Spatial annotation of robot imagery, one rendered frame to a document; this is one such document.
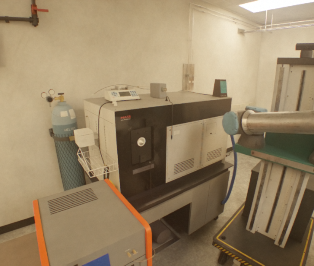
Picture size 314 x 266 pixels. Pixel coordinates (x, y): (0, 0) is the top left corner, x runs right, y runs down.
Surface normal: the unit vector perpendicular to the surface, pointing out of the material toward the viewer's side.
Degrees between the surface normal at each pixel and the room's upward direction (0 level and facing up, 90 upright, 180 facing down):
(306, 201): 90
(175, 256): 0
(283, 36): 90
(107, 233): 0
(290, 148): 90
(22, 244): 0
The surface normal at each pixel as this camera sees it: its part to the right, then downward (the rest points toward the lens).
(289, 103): -0.72, 0.21
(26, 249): 0.00, -0.95
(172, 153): 0.58, 0.25
